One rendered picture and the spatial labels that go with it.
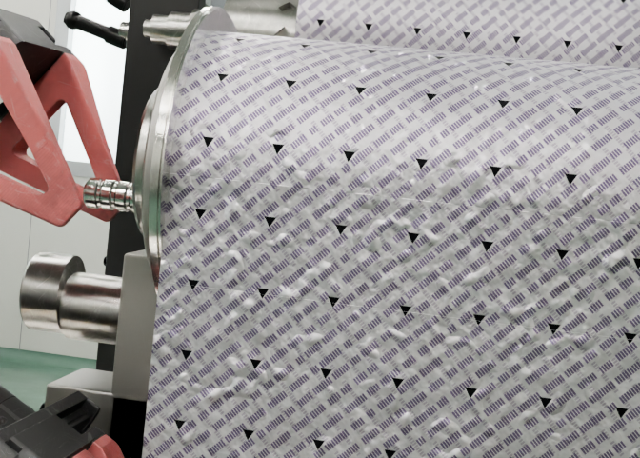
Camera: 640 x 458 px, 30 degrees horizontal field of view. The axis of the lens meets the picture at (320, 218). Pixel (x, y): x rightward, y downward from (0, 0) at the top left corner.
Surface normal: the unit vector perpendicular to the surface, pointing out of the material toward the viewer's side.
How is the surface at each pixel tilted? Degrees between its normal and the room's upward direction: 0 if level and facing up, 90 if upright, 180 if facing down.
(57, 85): 88
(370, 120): 64
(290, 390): 90
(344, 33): 88
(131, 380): 90
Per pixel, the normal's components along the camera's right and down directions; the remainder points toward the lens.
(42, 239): -0.16, 0.04
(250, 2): -0.05, -0.64
